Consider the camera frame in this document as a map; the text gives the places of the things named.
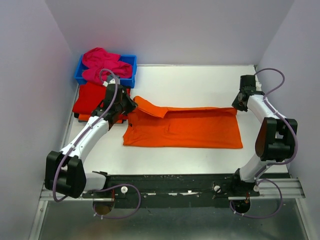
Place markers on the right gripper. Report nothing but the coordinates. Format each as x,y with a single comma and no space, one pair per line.
236,105

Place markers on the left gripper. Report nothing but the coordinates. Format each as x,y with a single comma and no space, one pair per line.
132,104

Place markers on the orange t-shirt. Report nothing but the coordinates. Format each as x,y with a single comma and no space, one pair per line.
85,117
154,126

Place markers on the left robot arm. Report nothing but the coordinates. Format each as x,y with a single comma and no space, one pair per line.
65,174

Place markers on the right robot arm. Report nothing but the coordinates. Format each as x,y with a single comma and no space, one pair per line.
276,141

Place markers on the grey garment in bin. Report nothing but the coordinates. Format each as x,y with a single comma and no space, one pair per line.
113,79

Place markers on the folded red t-shirt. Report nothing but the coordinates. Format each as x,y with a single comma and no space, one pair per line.
90,97

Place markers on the folded orange t-shirt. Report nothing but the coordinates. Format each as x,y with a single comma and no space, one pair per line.
85,117

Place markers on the pink t-shirt in bin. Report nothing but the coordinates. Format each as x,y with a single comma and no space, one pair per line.
97,59

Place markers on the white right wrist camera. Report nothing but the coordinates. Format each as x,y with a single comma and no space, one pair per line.
258,85

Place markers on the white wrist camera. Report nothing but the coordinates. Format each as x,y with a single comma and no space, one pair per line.
258,85
105,84

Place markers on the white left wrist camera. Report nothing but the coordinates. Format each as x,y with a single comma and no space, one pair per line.
105,84

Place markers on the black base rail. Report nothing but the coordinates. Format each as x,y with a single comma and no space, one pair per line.
169,191

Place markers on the aluminium extrusion frame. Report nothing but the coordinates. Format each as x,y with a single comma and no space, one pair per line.
273,215

